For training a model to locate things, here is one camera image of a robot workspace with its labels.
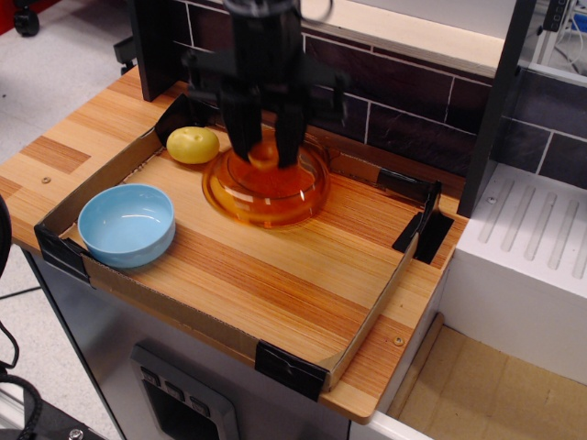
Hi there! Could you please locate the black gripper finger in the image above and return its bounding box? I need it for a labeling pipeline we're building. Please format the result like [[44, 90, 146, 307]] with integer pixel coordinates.
[[219, 88, 262, 159], [274, 86, 310, 168]]

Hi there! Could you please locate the light blue bowl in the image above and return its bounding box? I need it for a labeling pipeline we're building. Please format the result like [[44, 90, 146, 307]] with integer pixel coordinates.
[[78, 183, 176, 269]]

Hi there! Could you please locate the dark grey cabinet post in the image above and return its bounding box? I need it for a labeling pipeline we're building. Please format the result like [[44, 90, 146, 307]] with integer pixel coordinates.
[[457, 1, 536, 218]]

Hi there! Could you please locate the orange glass pot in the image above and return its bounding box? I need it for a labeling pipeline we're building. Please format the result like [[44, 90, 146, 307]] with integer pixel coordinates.
[[202, 127, 330, 228]]

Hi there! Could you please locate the grey oven control panel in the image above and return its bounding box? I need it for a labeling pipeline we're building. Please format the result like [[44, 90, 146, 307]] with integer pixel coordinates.
[[131, 345, 240, 440]]

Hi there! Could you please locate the yellow plastic potato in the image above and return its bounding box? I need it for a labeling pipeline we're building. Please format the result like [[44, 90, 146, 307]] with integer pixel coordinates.
[[166, 126, 220, 165]]

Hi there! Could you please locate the orange glass pot lid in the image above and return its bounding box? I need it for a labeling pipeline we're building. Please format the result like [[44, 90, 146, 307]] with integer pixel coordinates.
[[215, 128, 329, 203]]

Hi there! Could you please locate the black vertical post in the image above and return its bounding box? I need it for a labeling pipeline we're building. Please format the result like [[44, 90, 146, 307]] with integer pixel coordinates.
[[128, 0, 191, 102]]

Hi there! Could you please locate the cardboard fence with black tape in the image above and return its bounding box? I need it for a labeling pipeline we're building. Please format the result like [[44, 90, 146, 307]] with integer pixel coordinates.
[[37, 97, 465, 414]]

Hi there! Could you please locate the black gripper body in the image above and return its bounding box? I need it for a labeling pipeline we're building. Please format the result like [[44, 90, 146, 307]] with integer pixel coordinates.
[[183, 1, 350, 120]]

